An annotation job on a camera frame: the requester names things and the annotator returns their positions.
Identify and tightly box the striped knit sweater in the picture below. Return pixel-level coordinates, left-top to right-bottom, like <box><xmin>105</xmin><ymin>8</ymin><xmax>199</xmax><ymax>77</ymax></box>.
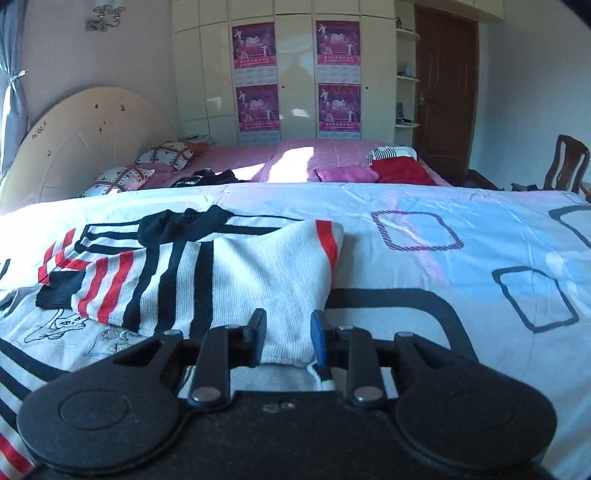
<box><xmin>1</xmin><ymin>206</ymin><xmax>344</xmax><ymax>479</ymax></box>

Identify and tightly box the wall sconce lamp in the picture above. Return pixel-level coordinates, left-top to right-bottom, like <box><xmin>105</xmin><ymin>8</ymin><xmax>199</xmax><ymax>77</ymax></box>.
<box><xmin>84</xmin><ymin>0</ymin><xmax>126</xmax><ymax>32</ymax></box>

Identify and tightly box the grey blue curtain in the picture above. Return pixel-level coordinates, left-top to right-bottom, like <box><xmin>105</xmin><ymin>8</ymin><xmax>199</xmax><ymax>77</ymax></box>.
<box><xmin>1</xmin><ymin>0</ymin><xmax>30</xmax><ymax>179</ymax></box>

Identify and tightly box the cream round headboard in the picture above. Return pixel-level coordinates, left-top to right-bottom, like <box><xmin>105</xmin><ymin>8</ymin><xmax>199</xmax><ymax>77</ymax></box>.
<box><xmin>1</xmin><ymin>87</ymin><xmax>176</xmax><ymax>214</ymax></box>

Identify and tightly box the pink poster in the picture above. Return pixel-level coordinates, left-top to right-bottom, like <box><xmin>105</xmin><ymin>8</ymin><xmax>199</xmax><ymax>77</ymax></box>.
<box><xmin>315</xmin><ymin>20</ymin><xmax>361</xmax><ymax>66</ymax></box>
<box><xmin>236</xmin><ymin>84</ymin><xmax>280</xmax><ymax>132</ymax></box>
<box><xmin>318</xmin><ymin>83</ymin><xmax>362</xmax><ymax>135</ymax></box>
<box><xmin>232</xmin><ymin>22</ymin><xmax>276</xmax><ymax>69</ymax></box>

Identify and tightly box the red folded garment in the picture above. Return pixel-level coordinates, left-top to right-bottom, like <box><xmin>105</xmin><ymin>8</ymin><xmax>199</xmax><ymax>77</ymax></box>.
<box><xmin>370</xmin><ymin>157</ymin><xmax>436</xmax><ymax>186</ymax></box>

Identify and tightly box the patterned pillow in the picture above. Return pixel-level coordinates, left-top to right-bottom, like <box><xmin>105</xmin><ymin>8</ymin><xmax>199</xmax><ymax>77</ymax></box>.
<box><xmin>135</xmin><ymin>141</ymin><xmax>208</xmax><ymax>171</ymax></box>
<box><xmin>78</xmin><ymin>166</ymin><xmax>155</xmax><ymax>198</ymax></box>

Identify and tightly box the lower left pink poster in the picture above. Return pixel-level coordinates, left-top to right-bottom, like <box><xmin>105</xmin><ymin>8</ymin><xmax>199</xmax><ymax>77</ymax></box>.
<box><xmin>236</xmin><ymin>84</ymin><xmax>280</xmax><ymax>132</ymax></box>

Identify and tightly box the striped folded garment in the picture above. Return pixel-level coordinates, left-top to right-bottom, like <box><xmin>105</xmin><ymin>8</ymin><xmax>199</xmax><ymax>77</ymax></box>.
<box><xmin>367</xmin><ymin>146</ymin><xmax>418</xmax><ymax>163</ymax></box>

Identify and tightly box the black garment on bed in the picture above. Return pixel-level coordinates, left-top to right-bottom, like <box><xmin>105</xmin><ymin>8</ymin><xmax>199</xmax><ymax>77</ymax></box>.
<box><xmin>171</xmin><ymin>168</ymin><xmax>240</xmax><ymax>188</ymax></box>

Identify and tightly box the near patterned pillow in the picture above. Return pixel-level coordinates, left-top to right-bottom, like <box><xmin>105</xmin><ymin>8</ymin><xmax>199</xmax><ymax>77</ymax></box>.
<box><xmin>78</xmin><ymin>166</ymin><xmax>155</xmax><ymax>198</ymax></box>

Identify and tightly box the patterned light blue bedsheet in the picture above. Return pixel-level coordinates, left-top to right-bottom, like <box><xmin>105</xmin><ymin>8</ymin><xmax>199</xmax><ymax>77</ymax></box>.
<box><xmin>1</xmin><ymin>183</ymin><xmax>590</xmax><ymax>479</ymax></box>

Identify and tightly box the wooden chair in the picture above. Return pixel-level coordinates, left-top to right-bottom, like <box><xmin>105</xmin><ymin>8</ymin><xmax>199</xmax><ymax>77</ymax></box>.
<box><xmin>511</xmin><ymin>135</ymin><xmax>590</xmax><ymax>194</ymax></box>

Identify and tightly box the pink folded garment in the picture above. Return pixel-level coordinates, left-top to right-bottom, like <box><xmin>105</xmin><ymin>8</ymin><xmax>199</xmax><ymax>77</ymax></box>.
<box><xmin>315</xmin><ymin>165</ymin><xmax>380</xmax><ymax>183</ymax></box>

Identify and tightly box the lower right pink poster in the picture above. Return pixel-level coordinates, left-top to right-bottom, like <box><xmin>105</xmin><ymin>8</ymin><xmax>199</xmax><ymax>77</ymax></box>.
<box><xmin>318</xmin><ymin>83</ymin><xmax>362</xmax><ymax>135</ymax></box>

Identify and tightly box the pink bed cover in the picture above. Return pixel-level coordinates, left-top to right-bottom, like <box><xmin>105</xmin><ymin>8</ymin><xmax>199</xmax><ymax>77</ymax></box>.
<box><xmin>142</xmin><ymin>139</ymin><xmax>450</xmax><ymax>190</ymax></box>

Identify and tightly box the brown wooden door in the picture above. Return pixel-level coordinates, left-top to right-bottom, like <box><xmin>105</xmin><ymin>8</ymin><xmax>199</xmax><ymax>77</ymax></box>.
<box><xmin>414</xmin><ymin>6</ymin><xmax>479</xmax><ymax>184</ymax></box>

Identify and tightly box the upper right pink poster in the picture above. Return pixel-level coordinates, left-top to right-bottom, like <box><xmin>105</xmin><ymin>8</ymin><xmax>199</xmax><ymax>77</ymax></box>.
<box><xmin>315</xmin><ymin>20</ymin><xmax>361</xmax><ymax>66</ymax></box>

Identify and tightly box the upper left pink poster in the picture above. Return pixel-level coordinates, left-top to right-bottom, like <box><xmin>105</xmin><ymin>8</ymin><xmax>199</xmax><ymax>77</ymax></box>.
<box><xmin>232</xmin><ymin>22</ymin><xmax>276</xmax><ymax>69</ymax></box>

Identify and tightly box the far patterned pillow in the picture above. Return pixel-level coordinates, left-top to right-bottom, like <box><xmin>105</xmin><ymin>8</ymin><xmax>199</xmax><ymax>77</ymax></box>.
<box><xmin>135</xmin><ymin>141</ymin><xmax>208</xmax><ymax>171</ymax></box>

